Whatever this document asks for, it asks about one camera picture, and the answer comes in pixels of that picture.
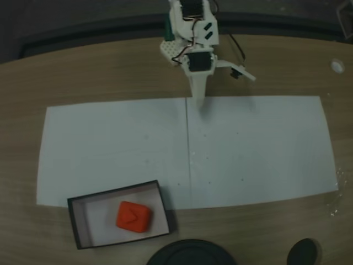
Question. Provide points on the orange cube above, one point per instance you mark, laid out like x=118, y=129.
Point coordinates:
x=133, y=217

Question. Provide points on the dark brown open box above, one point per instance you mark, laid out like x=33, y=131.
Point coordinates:
x=82, y=220

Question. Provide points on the white paper sheet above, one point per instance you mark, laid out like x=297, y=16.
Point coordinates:
x=110, y=143
x=262, y=151

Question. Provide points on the small white round cap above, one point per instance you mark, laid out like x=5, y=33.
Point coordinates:
x=337, y=66

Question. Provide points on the black lamp stand round base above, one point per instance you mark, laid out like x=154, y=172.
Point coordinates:
x=190, y=254

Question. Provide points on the small black camera module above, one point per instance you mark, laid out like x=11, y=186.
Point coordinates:
x=235, y=74

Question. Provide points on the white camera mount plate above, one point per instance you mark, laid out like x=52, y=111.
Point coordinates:
x=240, y=69

